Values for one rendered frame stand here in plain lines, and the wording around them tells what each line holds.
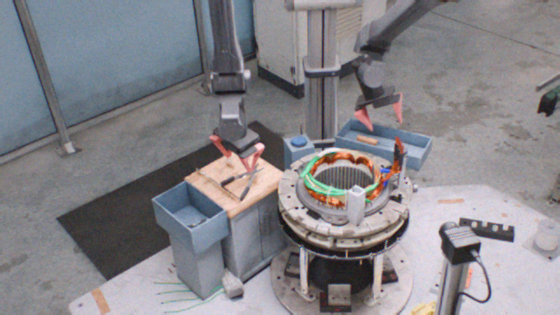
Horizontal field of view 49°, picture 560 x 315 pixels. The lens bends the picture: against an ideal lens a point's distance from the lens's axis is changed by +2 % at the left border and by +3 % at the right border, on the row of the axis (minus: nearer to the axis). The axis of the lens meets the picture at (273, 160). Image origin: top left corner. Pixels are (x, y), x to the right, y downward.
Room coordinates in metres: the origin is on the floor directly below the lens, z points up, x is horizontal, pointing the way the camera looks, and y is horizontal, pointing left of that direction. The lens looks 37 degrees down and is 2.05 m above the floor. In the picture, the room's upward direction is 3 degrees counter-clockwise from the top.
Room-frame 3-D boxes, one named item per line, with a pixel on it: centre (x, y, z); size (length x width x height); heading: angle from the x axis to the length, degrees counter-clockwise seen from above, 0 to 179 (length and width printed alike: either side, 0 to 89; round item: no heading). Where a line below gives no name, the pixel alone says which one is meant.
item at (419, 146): (1.37, -0.31, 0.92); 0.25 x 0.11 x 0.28; 60
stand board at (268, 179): (1.23, 0.10, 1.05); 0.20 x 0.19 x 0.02; 131
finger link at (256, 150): (1.16, 0.07, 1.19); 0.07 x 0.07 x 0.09; 42
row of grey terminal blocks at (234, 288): (1.10, 0.13, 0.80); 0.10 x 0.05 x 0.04; 22
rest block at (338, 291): (1.01, -0.15, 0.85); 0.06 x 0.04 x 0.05; 86
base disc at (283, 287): (1.13, -0.17, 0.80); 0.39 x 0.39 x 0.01
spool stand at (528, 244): (1.19, -0.75, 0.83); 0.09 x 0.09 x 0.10; 38
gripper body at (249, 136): (1.17, 0.09, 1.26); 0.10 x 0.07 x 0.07; 42
